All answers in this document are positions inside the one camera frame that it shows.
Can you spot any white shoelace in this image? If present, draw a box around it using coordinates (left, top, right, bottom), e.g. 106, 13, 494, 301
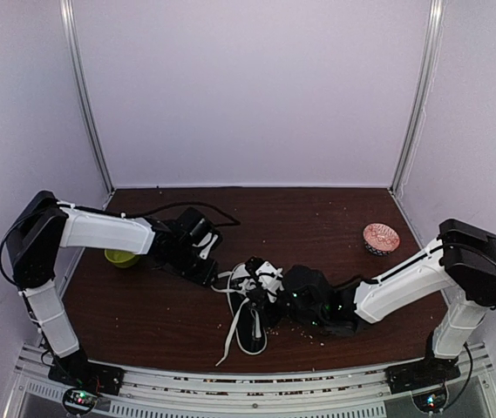
210, 269, 270, 367

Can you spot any black white canvas sneaker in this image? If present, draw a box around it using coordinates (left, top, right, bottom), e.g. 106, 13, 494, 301
226, 262, 275, 354

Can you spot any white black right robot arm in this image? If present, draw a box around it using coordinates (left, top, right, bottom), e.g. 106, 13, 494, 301
238, 219, 496, 385

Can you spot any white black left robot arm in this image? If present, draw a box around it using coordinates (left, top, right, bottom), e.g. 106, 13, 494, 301
0, 191, 222, 387

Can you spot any green plastic bowl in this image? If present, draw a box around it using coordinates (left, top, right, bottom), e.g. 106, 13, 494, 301
104, 249, 140, 269

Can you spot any pink patterned bowl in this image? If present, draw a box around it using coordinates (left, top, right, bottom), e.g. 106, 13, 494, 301
363, 223, 401, 256

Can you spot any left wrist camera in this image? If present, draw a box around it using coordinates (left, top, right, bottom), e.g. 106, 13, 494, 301
194, 231, 221, 260

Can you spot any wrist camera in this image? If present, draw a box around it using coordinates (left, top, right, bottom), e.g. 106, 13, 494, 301
245, 257, 283, 303
194, 231, 221, 260

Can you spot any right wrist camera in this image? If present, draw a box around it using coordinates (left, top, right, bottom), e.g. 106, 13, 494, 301
245, 257, 283, 303

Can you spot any black braided left cable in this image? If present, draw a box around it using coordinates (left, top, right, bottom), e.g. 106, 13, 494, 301
120, 202, 242, 230

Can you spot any aluminium front rail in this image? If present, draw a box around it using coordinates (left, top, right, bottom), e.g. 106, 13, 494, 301
0, 344, 496, 417

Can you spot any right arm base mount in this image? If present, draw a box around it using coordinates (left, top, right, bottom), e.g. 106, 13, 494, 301
385, 361, 460, 415

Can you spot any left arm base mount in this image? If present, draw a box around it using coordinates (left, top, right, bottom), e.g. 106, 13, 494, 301
48, 363, 125, 417

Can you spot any left aluminium frame post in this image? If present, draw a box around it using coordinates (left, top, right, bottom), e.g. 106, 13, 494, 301
59, 0, 115, 194

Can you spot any aluminium frame post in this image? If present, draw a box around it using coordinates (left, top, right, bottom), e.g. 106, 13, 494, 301
59, 0, 115, 194
391, 0, 445, 199

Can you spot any right aluminium frame post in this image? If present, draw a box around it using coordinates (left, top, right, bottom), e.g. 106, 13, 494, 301
391, 0, 445, 199

